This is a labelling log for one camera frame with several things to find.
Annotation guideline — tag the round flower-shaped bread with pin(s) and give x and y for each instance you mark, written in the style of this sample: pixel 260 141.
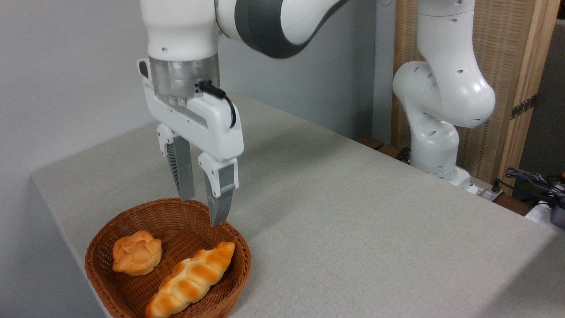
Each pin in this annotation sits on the round flower-shaped bread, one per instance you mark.
pixel 136 255

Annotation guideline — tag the long braided bread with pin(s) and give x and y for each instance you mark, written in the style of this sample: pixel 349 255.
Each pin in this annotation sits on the long braided bread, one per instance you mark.
pixel 190 278

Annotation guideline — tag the grey fabric table cover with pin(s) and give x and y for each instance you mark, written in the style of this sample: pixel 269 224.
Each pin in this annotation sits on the grey fabric table cover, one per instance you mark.
pixel 375 221

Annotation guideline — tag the brown wicker basket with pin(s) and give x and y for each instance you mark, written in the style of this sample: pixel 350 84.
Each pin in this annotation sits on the brown wicker basket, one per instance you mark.
pixel 106 265

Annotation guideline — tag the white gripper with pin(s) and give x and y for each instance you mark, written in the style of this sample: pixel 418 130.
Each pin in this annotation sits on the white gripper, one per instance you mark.
pixel 203 126

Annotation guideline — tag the metal screen hinge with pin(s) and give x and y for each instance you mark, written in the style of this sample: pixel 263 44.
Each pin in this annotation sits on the metal screen hinge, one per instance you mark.
pixel 524 107

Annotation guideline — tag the grey plastic box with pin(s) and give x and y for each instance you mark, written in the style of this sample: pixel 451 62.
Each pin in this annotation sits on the grey plastic box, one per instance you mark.
pixel 558 216

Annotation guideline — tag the wooden woven folding screen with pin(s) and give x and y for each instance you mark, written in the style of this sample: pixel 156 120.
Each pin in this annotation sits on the wooden woven folding screen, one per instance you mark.
pixel 507 44

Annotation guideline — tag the white power strip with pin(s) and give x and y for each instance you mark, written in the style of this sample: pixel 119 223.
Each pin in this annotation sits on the white power strip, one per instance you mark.
pixel 483 191

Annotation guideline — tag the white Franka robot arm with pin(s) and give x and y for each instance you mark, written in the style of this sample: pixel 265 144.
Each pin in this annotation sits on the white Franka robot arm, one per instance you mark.
pixel 446 88

